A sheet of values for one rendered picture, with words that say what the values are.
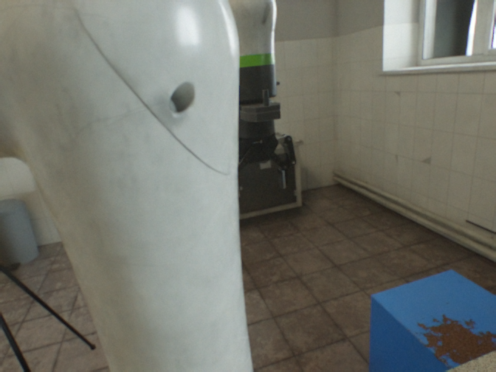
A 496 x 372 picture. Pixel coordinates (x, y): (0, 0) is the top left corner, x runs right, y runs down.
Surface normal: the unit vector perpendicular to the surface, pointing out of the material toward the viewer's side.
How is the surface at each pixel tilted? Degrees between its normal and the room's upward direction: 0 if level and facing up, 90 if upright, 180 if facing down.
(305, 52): 90
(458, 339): 0
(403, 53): 90
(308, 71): 90
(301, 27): 90
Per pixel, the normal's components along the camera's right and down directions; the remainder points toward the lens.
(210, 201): 0.77, 0.21
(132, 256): 0.07, 0.37
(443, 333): -0.11, -0.94
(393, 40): 0.29, 0.28
